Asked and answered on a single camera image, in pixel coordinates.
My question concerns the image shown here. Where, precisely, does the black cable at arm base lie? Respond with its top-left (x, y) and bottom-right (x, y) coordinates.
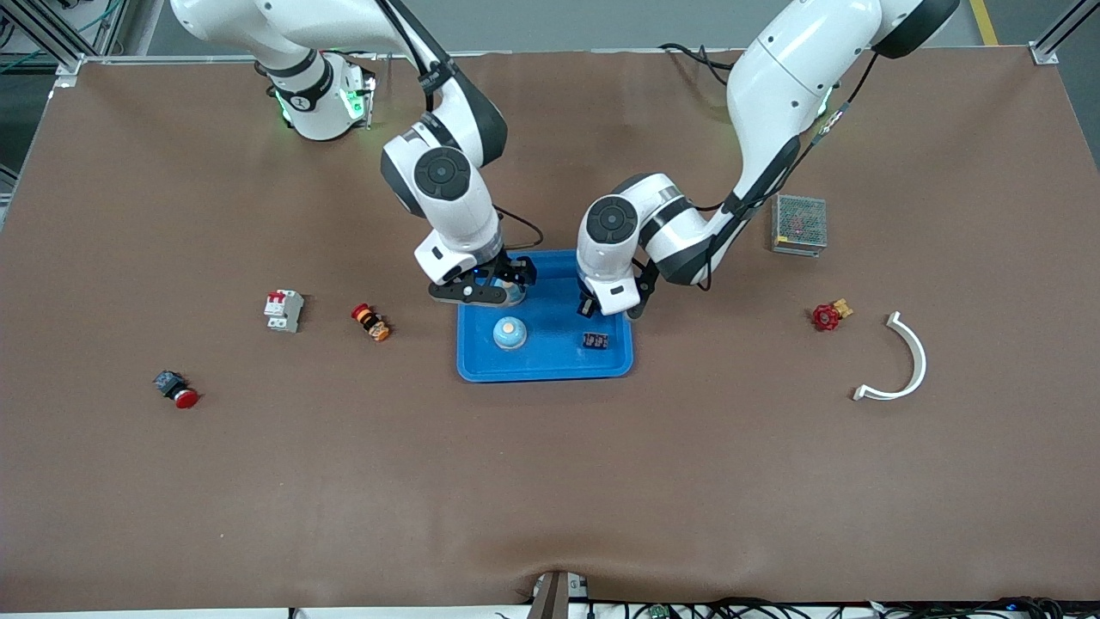
top-left (658, 41), bottom-right (740, 87)

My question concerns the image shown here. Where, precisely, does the aluminium frame post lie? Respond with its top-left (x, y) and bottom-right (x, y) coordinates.
top-left (1030, 0), bottom-right (1100, 66)
top-left (0, 0), bottom-right (164, 87)

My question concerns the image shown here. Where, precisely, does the orange red emergency stop button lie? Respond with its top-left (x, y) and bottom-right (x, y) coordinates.
top-left (350, 303), bottom-right (392, 343)

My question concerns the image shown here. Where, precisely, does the red mushroom push button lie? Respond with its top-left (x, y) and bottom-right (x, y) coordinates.
top-left (152, 370), bottom-right (200, 410)

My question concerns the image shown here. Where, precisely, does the metal mesh power supply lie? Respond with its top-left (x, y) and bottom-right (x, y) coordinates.
top-left (770, 193), bottom-right (828, 258)

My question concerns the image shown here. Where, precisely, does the brown table mat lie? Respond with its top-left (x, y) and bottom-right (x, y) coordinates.
top-left (0, 47), bottom-right (1100, 613)

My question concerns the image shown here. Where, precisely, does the white curved plastic piece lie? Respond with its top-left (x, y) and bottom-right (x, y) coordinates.
top-left (852, 311), bottom-right (929, 403)

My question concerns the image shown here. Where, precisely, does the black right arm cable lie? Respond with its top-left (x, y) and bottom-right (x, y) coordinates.
top-left (376, 0), bottom-right (545, 254)

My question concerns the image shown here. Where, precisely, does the black cable bundle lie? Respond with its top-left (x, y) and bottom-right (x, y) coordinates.
top-left (584, 596), bottom-right (1100, 619)

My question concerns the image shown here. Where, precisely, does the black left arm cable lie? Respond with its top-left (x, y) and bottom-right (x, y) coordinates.
top-left (687, 47), bottom-right (882, 293)

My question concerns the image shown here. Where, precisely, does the red valve handle with brass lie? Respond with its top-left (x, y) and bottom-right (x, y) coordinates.
top-left (811, 297), bottom-right (855, 334)

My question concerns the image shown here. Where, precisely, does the blue plastic tray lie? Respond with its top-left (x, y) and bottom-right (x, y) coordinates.
top-left (455, 248), bottom-right (635, 383)

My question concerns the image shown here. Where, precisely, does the white red circuit breaker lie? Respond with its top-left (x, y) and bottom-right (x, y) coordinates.
top-left (263, 289), bottom-right (305, 334)

